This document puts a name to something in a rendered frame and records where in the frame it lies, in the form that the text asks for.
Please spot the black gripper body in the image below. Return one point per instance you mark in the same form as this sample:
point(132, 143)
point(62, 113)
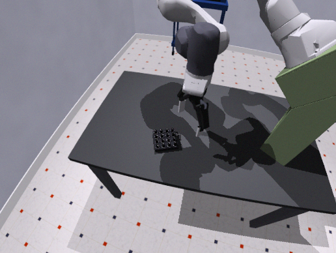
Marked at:
point(197, 99)

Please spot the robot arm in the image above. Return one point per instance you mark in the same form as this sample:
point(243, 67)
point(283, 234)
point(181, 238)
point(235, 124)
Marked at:
point(298, 37)

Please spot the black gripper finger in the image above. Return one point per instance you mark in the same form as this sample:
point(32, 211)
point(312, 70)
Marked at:
point(182, 100)
point(202, 116)

